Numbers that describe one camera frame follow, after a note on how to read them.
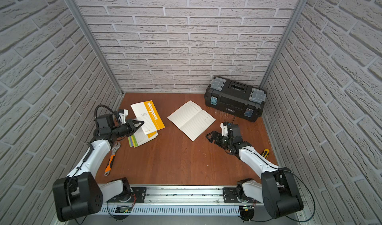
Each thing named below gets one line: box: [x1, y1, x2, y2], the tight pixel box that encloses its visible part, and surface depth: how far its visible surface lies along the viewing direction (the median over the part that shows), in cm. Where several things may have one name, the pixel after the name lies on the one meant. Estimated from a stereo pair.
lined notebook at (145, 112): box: [130, 100, 166, 135], surface depth 88 cm
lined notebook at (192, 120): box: [167, 100, 217, 142], surface depth 105 cm
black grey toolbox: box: [203, 76, 267, 122], surface depth 99 cm
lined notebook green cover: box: [127, 125, 159, 148], surface depth 93 cm
